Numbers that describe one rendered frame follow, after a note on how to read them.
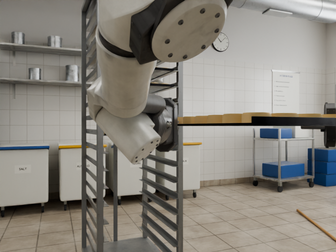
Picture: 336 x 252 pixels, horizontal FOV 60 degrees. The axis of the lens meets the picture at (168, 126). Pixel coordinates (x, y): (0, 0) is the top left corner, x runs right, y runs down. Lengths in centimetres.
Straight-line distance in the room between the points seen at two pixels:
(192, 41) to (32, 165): 337
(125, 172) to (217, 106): 204
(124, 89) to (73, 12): 415
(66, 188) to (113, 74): 332
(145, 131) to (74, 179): 317
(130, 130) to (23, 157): 315
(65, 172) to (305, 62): 470
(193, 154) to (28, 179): 203
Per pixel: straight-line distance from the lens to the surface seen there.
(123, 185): 372
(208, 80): 488
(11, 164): 360
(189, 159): 396
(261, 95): 544
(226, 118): 56
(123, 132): 47
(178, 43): 27
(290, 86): 588
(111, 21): 29
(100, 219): 158
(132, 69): 33
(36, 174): 361
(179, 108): 165
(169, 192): 180
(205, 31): 28
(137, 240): 233
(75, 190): 364
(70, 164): 358
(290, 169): 497
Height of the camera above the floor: 100
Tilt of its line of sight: level
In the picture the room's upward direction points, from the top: straight up
